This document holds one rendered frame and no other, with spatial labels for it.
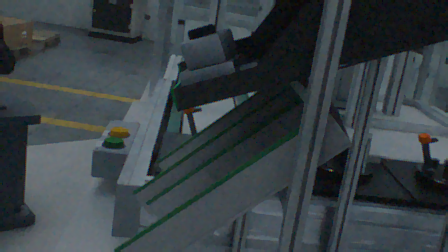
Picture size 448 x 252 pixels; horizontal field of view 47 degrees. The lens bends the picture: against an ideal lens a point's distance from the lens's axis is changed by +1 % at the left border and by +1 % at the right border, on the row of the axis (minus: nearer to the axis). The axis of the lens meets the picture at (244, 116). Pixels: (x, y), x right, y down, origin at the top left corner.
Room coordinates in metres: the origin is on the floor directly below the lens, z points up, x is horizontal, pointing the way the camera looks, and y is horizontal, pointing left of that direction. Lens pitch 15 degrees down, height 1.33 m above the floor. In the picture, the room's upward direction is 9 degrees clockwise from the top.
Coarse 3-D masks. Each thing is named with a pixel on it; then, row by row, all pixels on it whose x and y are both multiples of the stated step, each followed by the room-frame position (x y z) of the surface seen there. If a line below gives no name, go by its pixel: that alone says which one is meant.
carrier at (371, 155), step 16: (368, 144) 0.96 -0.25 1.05; (336, 160) 1.01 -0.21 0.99; (368, 160) 1.10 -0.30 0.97; (320, 176) 0.96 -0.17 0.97; (336, 176) 0.95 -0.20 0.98; (368, 176) 0.97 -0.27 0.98; (384, 176) 1.02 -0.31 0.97; (320, 192) 0.89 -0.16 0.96; (336, 192) 0.89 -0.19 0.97; (368, 192) 0.91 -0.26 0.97; (384, 192) 0.93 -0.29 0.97; (400, 192) 0.94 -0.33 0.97
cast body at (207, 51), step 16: (192, 32) 0.53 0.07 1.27; (208, 32) 0.53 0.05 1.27; (224, 32) 0.53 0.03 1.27; (192, 48) 0.52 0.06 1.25; (208, 48) 0.52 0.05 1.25; (224, 48) 0.52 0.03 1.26; (192, 64) 0.52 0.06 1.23; (208, 64) 0.52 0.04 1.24; (224, 64) 0.51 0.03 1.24; (240, 64) 0.53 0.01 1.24; (256, 64) 0.52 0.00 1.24; (192, 80) 0.52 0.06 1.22
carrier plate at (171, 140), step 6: (168, 132) 1.08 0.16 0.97; (174, 132) 1.09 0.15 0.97; (168, 138) 1.04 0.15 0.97; (174, 138) 1.05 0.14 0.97; (180, 138) 1.05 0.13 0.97; (186, 138) 1.06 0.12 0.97; (162, 144) 1.00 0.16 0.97; (168, 144) 1.00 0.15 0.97; (174, 144) 1.01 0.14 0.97; (180, 144) 1.01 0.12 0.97; (162, 150) 0.96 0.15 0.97; (168, 150) 0.97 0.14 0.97; (162, 156) 0.93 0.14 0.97; (156, 168) 0.86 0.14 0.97; (156, 174) 0.85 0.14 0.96
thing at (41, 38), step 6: (36, 30) 7.24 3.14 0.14; (42, 30) 7.31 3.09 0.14; (36, 36) 6.75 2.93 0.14; (42, 36) 6.87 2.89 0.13; (48, 36) 6.90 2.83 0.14; (54, 36) 7.08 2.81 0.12; (36, 42) 6.54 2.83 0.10; (42, 42) 6.56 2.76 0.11; (48, 42) 6.88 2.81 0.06; (54, 42) 7.25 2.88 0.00; (36, 48) 6.54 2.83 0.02; (42, 48) 6.56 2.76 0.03
